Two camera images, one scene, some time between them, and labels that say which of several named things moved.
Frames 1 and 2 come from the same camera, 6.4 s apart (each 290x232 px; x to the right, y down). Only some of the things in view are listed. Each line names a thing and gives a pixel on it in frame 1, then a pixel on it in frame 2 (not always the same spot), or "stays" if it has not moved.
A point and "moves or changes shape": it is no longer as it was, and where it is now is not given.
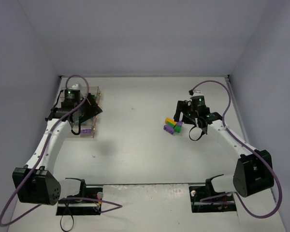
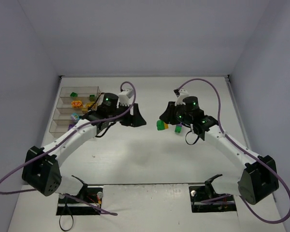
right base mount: x=203 y=198 stays
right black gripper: x=181 y=111 to x=172 y=113
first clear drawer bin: x=79 y=93 stays
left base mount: x=76 y=207 stays
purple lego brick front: x=169 y=129 moves or changes shape
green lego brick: x=177 y=128 stays
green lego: x=170 y=124 moves or changes shape
